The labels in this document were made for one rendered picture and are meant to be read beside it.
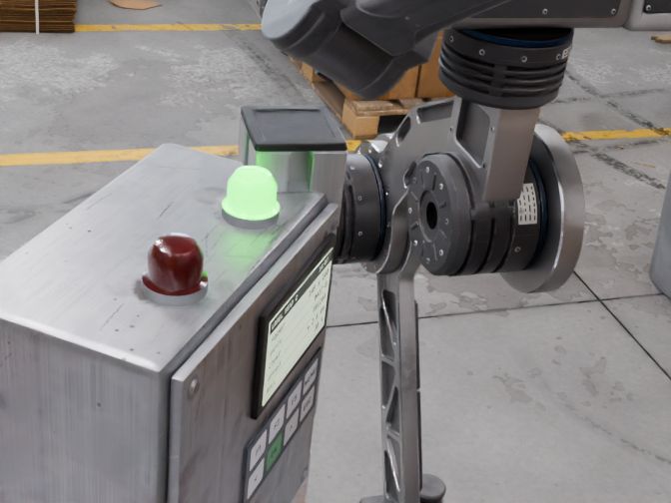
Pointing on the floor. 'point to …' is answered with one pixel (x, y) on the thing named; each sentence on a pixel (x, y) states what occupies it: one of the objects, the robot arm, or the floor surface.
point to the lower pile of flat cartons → (37, 16)
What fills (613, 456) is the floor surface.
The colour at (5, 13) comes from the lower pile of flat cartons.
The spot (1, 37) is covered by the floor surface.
